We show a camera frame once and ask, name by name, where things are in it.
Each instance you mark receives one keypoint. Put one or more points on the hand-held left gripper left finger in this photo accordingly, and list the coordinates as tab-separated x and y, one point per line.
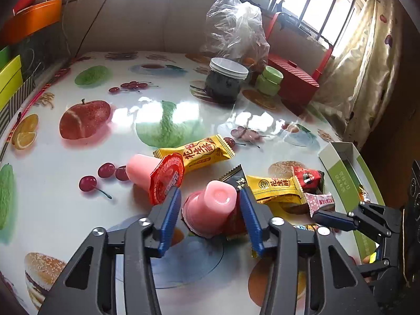
169	216

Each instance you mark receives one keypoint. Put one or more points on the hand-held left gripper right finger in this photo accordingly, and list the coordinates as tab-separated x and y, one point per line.
254	223

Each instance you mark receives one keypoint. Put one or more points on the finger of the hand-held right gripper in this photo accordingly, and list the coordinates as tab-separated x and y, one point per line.
328	219
377	270

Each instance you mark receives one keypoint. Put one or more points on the white red candy packet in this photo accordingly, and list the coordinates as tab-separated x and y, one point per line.
320	201

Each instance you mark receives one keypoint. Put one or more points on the gold blue snack bar packet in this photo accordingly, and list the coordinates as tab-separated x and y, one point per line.
305	227

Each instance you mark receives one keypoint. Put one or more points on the yellow snack packet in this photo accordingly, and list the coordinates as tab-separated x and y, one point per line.
275	185
200	154

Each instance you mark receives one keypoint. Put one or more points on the green white cardboard box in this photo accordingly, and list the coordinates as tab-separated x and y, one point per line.
344	177

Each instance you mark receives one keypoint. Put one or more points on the pink jelly cup red lid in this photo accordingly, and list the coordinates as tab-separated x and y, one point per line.
141	170

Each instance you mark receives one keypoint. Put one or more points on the black snack packet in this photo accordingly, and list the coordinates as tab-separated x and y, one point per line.
238	178

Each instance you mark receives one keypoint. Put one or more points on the brown wooden cabinet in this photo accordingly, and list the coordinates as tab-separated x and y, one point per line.
393	121

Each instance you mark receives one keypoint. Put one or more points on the clear jar white lid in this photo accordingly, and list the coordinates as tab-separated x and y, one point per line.
223	85

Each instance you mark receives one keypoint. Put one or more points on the green jar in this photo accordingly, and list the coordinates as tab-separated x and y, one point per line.
269	80

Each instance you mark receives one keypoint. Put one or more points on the cream printed curtain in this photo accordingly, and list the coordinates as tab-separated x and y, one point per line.
367	72

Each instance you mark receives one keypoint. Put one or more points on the grey striped box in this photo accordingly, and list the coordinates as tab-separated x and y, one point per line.
19	98

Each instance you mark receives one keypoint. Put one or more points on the clear plastic bag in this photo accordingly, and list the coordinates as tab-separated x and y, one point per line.
236	29

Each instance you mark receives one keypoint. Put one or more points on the dark printed box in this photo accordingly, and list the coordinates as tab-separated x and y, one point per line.
42	52

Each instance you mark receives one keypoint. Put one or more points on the yellow green box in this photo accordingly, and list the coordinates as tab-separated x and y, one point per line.
10	78

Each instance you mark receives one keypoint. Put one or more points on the orange box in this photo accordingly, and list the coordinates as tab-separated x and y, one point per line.
32	21

